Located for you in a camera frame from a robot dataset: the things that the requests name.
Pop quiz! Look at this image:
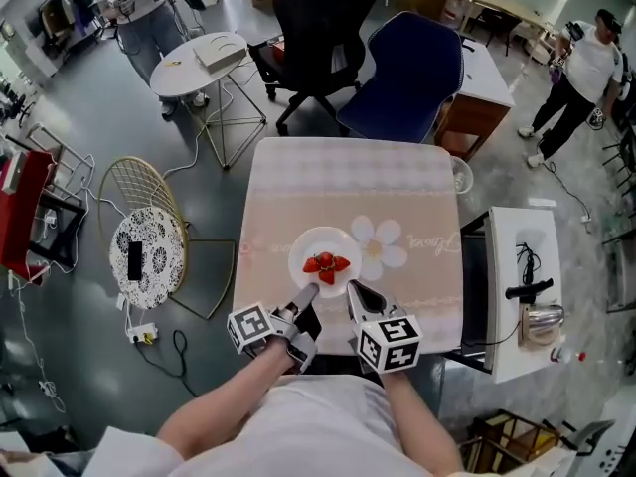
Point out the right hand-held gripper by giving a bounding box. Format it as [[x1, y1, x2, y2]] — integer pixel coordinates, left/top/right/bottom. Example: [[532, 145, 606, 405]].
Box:
[[346, 279, 423, 376]]

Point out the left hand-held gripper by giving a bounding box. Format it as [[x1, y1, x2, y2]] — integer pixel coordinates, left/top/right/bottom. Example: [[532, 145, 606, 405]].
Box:
[[227, 282, 323, 376]]

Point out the white round plate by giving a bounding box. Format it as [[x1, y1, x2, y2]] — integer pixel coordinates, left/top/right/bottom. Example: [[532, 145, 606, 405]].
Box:
[[287, 226, 364, 301]]

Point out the person's right forearm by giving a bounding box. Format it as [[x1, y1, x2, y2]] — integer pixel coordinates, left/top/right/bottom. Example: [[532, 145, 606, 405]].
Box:
[[382, 370, 466, 477]]

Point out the person's left forearm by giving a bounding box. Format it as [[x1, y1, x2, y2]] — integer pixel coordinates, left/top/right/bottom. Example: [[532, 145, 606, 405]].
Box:
[[156, 348, 299, 461]]

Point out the table with beige tablecloth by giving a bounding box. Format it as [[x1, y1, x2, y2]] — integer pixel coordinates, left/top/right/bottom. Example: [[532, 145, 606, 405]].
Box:
[[232, 136, 466, 358]]

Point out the person's white shirt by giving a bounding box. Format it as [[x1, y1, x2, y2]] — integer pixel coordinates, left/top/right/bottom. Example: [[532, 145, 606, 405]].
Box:
[[83, 373, 438, 477]]

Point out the white top side cabinet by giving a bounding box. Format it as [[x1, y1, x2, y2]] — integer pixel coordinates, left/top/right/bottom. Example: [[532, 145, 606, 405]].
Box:
[[449, 205, 567, 386]]

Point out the black white floral cushion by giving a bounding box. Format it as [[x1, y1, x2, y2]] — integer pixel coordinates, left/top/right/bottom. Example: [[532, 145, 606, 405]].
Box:
[[108, 206, 188, 311]]

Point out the white power strip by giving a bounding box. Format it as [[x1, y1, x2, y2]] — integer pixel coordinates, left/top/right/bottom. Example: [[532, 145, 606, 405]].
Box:
[[127, 322, 159, 345]]

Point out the black smartphone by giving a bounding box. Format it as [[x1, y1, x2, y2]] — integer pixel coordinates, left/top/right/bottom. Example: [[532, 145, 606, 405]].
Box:
[[127, 239, 143, 282]]

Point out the clear bottle red cap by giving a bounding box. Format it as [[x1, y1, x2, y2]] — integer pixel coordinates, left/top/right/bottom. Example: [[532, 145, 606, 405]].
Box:
[[550, 348, 587, 366]]

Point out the blue office chair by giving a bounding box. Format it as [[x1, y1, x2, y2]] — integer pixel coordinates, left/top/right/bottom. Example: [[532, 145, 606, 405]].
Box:
[[336, 11, 466, 144]]

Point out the round white side table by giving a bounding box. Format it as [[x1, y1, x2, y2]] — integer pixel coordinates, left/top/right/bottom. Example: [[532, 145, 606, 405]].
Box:
[[149, 31, 268, 171]]

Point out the wooden cabinet white top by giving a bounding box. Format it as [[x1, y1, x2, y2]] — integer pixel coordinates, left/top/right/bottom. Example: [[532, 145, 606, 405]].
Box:
[[432, 37, 517, 163]]

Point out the beige flat gift box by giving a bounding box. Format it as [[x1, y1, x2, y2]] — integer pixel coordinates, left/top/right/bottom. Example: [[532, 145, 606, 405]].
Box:
[[192, 35, 248, 75]]

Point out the black office chair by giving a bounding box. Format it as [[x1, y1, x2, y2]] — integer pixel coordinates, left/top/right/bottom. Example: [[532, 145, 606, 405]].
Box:
[[246, 0, 389, 136]]

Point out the red fabric stand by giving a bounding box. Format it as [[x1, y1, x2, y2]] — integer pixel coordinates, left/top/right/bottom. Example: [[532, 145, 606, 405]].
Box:
[[0, 149, 56, 283]]

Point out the small beige box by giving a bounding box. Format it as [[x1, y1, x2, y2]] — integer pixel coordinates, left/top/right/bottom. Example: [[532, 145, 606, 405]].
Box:
[[1, 151, 29, 196]]

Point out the light wooden work table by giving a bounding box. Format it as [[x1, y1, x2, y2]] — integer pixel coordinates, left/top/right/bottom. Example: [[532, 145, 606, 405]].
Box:
[[444, 0, 557, 67]]

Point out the black floor cable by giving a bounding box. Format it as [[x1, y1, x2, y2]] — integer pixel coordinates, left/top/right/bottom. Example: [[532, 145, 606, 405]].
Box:
[[138, 329, 200, 398]]

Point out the black handle tool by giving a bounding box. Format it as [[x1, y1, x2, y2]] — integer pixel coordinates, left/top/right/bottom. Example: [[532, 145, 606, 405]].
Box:
[[505, 278, 555, 301]]

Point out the white wire basket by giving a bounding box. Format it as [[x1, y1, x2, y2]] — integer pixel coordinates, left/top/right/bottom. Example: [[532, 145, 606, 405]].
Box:
[[450, 155, 474, 194]]

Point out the wooden frame rack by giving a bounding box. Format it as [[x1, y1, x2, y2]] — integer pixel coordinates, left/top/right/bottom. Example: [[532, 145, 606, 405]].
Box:
[[459, 408, 567, 477]]

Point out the gold wire chair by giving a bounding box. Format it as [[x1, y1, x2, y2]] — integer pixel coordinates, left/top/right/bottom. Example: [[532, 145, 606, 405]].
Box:
[[97, 155, 238, 321]]

